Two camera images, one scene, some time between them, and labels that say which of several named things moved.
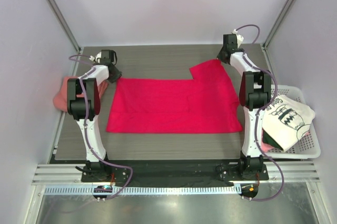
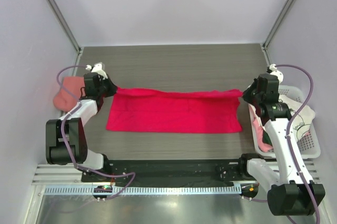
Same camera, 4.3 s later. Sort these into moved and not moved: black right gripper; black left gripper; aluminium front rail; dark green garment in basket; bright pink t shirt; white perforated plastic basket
Moved: bright pink t shirt; black left gripper; black right gripper
Not moved: white perforated plastic basket; dark green garment in basket; aluminium front rail
